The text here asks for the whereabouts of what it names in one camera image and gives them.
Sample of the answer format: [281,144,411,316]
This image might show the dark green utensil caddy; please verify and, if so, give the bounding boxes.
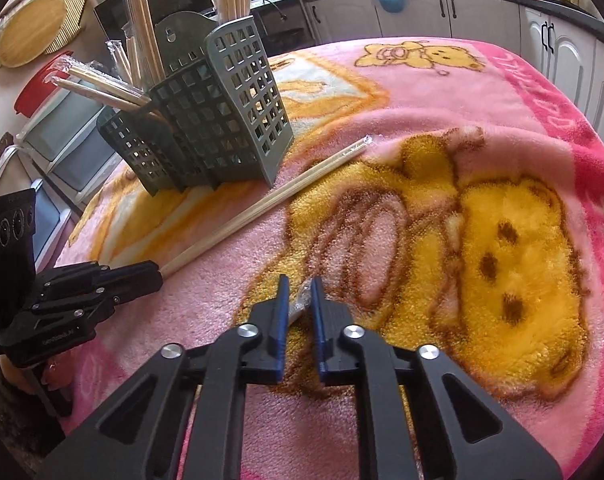
[96,11,294,194]

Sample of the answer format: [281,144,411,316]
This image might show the chopsticks pair crossing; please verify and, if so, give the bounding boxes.
[126,0,165,89]

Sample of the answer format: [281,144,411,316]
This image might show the white kitchen cabinets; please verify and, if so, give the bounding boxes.
[302,0,604,142]

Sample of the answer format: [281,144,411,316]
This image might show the person's left hand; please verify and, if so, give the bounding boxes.
[0,351,75,394]

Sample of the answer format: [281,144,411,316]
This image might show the thin chopsticks pair right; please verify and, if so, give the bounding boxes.
[160,136,373,280]

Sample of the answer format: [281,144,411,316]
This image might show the grey plastic drawer unit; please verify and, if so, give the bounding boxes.
[0,90,120,270]

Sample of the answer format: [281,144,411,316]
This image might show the wrapped chopsticks far right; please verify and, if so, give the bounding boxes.
[288,278,311,326]

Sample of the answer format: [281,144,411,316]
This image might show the red plastic basin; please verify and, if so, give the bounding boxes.
[13,50,73,118]

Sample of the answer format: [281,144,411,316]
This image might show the wrapped chopsticks pair left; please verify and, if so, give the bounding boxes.
[44,54,151,113]

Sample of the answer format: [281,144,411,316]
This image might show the pink cartoon fleece blanket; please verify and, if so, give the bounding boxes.
[62,38,604,476]

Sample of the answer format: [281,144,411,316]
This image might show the wrapped chopsticks pair centre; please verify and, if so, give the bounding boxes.
[105,40,142,89]

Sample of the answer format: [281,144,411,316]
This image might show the round bamboo board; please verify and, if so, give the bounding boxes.
[0,0,86,68]

